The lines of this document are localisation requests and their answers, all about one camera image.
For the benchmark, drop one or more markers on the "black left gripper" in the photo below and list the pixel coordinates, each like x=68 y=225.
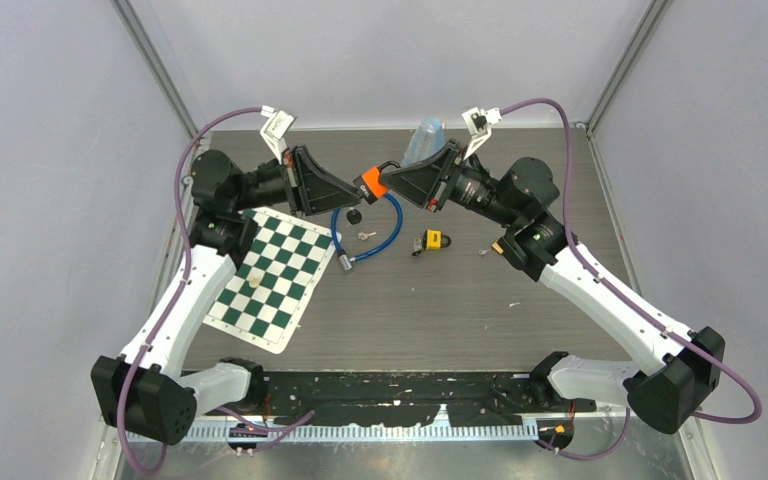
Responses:
x=309 y=188

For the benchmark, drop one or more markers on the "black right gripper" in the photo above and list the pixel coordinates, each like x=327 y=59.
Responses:
x=423 y=182

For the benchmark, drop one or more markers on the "black headed key bunch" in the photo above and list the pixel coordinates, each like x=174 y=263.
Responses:
x=354 y=217

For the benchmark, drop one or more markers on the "orange black padlock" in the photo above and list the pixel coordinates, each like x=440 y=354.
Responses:
x=368 y=184

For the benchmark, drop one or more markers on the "yellow padlock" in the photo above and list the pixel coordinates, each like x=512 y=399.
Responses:
x=435 y=240

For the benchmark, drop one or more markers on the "yellow padlock key bunch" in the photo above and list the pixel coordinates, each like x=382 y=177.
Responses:
x=418 y=247

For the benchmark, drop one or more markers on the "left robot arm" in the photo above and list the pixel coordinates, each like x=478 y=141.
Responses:
x=144 y=390

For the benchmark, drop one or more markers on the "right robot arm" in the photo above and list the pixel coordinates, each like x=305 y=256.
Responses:
x=667 y=376

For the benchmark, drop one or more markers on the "blue translucent metronome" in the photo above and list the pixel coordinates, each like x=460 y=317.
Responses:
x=427 y=139

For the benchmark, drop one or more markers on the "green white chessboard mat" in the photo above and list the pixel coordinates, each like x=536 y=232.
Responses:
x=290 y=256

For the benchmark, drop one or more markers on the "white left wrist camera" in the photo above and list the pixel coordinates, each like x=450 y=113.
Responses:
x=277 y=123

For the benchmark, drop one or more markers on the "slotted cable duct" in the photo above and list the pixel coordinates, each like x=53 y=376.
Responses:
x=217 y=430

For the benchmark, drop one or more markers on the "aluminium corner post left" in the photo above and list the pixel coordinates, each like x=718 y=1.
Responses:
x=142 y=25

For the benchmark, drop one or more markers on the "aluminium corner post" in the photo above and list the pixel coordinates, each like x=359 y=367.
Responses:
x=635 y=47
x=142 y=25

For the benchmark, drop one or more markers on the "aluminium corner post right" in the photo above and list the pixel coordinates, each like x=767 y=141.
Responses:
x=635 y=47

